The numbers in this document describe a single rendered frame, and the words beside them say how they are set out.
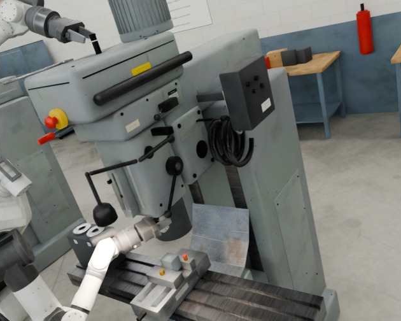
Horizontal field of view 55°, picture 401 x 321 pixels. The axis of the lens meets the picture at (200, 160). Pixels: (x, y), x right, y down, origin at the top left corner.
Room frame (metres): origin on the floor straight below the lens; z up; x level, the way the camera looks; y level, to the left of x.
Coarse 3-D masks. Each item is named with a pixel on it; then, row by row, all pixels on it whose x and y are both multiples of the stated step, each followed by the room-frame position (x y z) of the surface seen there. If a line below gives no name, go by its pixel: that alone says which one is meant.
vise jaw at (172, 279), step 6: (150, 270) 1.33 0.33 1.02; (156, 270) 1.32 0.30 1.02; (168, 270) 1.30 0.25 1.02; (150, 276) 1.30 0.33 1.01; (156, 276) 1.28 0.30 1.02; (162, 276) 1.27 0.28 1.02; (168, 276) 1.26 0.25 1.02; (174, 276) 1.25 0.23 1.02; (180, 276) 1.25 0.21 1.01; (156, 282) 1.28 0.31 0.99; (162, 282) 1.26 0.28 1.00; (168, 282) 1.23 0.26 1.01; (174, 282) 1.22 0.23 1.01; (180, 282) 1.24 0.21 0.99; (174, 288) 1.22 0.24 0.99
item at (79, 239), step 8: (88, 224) 1.72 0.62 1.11; (72, 232) 1.71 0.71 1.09; (80, 232) 1.66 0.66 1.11; (88, 232) 1.63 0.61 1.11; (96, 232) 1.61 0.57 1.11; (72, 240) 1.67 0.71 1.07; (80, 240) 1.62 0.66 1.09; (88, 240) 1.59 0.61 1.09; (80, 248) 1.64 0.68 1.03; (88, 248) 1.60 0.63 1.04; (80, 256) 1.66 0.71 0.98; (88, 256) 1.62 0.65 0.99; (120, 256) 1.62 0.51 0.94; (112, 264) 1.57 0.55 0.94
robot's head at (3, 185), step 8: (8, 160) 1.18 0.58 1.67; (8, 168) 1.16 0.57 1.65; (16, 168) 1.17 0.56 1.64; (0, 176) 1.14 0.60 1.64; (24, 176) 1.16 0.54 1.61; (0, 184) 1.16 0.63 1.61; (8, 184) 1.13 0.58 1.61; (16, 184) 1.12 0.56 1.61; (24, 184) 1.13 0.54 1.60; (0, 192) 1.16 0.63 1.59; (8, 192) 1.17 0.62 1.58; (16, 192) 1.12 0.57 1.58
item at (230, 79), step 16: (240, 64) 1.31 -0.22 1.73; (256, 64) 1.31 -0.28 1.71; (224, 80) 1.26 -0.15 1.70; (240, 80) 1.23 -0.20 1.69; (256, 80) 1.29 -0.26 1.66; (240, 96) 1.23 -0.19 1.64; (256, 96) 1.28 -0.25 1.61; (240, 112) 1.24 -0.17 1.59; (256, 112) 1.26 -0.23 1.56; (240, 128) 1.25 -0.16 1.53
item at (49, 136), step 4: (72, 124) 1.27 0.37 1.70; (64, 128) 1.25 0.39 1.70; (68, 128) 1.26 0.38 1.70; (56, 132) 1.22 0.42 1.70; (60, 132) 1.23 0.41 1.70; (44, 136) 1.19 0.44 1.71; (48, 136) 1.19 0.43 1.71; (52, 136) 1.20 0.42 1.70; (40, 140) 1.17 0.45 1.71; (44, 140) 1.18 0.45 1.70; (48, 140) 1.19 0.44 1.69; (40, 144) 1.17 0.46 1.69
